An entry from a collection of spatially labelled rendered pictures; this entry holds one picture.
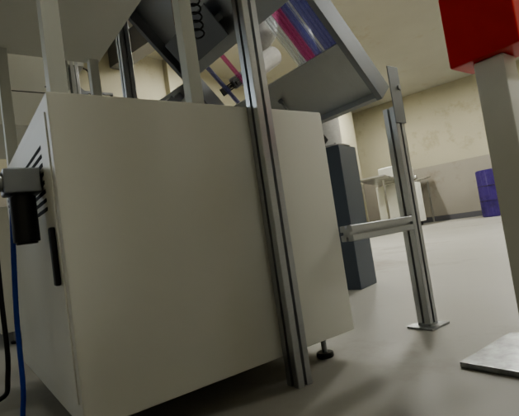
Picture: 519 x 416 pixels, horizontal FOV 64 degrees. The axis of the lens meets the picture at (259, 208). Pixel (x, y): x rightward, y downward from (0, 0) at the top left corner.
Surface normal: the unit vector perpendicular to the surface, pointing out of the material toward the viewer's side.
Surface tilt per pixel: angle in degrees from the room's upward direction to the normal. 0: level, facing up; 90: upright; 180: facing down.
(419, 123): 90
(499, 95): 90
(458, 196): 90
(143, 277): 90
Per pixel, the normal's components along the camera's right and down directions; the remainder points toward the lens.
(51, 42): 0.59, -0.14
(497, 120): -0.80, 0.08
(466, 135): -0.63, 0.04
